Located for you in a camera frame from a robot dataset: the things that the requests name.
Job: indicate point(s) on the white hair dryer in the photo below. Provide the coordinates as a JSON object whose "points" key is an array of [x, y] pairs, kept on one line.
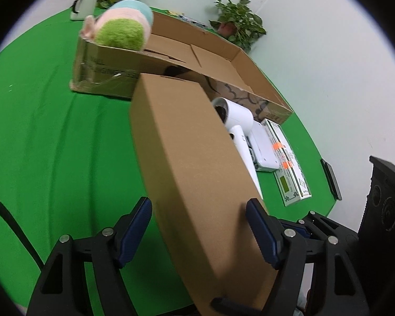
{"points": [[237, 118]]}

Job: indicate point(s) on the small potted green plant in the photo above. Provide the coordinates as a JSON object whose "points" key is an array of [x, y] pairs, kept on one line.
{"points": [[237, 16]]}

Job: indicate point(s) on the black phone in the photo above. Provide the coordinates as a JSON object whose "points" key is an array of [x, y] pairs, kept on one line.
{"points": [[330, 177]]}

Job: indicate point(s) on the white enamel mug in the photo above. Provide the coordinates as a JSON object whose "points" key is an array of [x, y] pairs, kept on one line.
{"points": [[85, 5]]}

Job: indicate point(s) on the flat printed papers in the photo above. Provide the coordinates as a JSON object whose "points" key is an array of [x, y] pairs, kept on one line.
{"points": [[191, 19]]}

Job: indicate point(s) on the small brown cardboard box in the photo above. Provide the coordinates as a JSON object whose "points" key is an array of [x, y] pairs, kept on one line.
{"points": [[184, 171]]}

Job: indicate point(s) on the large cardboard box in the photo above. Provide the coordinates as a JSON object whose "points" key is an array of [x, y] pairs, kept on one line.
{"points": [[217, 62]]}

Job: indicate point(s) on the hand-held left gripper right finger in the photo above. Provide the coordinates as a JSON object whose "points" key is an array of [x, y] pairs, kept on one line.
{"points": [[263, 233]]}

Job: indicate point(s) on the green and white carton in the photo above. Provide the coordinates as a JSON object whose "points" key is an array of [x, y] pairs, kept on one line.
{"points": [[293, 184]]}

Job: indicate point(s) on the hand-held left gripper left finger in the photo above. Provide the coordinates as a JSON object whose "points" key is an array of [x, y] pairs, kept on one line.
{"points": [[135, 230]]}

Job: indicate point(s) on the pink green blue plush toy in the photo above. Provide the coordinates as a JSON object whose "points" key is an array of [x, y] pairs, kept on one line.
{"points": [[118, 33]]}

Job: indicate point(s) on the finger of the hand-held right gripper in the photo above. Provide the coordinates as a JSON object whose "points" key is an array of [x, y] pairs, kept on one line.
{"points": [[319, 220], [230, 307]]}

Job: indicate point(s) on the white plastic device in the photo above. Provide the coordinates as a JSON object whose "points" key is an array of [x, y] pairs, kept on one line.
{"points": [[263, 148]]}

